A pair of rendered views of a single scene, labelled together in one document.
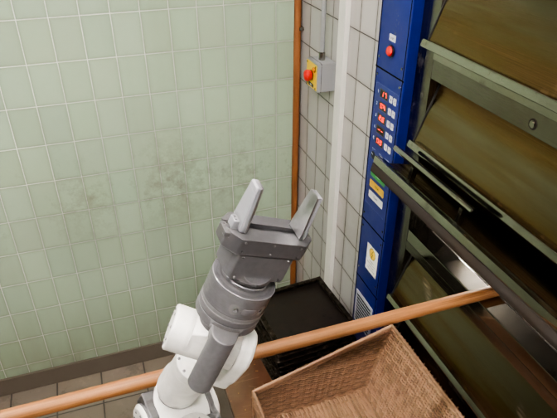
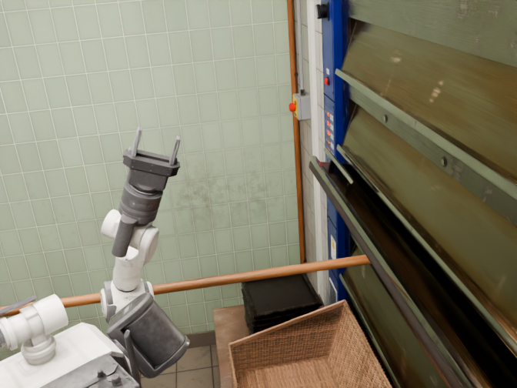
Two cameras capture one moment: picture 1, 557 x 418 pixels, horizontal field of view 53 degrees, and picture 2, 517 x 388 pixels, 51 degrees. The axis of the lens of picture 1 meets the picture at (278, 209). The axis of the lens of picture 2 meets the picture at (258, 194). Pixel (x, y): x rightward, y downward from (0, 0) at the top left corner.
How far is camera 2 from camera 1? 0.67 m
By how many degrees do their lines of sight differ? 14
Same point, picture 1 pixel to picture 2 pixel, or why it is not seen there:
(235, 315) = (134, 207)
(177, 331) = (108, 221)
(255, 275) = (145, 184)
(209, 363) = (119, 235)
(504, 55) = (369, 73)
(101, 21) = (145, 72)
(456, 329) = (375, 292)
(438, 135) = (353, 138)
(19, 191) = (85, 197)
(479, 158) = (369, 150)
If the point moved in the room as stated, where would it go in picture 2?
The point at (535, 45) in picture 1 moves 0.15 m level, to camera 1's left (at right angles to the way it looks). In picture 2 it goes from (381, 64) to (325, 66)
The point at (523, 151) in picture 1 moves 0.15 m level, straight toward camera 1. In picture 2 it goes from (388, 140) to (363, 156)
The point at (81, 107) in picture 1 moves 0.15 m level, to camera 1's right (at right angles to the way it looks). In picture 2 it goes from (130, 135) to (158, 135)
